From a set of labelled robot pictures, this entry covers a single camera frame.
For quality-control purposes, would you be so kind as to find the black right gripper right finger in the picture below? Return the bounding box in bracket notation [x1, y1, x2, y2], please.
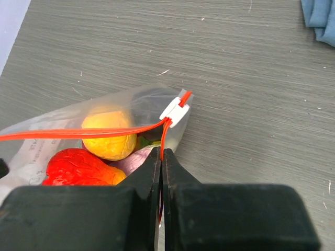
[161, 149, 321, 250]

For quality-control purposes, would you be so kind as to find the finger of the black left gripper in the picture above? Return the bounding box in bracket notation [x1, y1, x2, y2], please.
[0, 158, 9, 179]

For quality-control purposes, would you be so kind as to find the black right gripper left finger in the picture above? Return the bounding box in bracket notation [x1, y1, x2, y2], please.
[1, 147, 160, 250]

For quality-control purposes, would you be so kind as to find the dark brown food item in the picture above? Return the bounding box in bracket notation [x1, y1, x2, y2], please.
[111, 146, 154, 176]

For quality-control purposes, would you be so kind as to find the red tomato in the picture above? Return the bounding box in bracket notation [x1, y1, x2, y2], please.
[42, 148, 126, 186]

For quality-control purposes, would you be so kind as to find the yellow fruit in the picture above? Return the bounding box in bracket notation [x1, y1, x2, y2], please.
[81, 106, 137, 161]

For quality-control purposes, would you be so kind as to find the clear zip bag orange zipper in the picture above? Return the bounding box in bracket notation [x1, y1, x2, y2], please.
[1, 85, 194, 200]

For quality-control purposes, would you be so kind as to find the dark purple fruit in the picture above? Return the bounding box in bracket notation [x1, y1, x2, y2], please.
[130, 90, 173, 142]

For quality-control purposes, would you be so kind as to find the blue folded cloth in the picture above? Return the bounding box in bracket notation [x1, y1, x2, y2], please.
[301, 0, 334, 47]

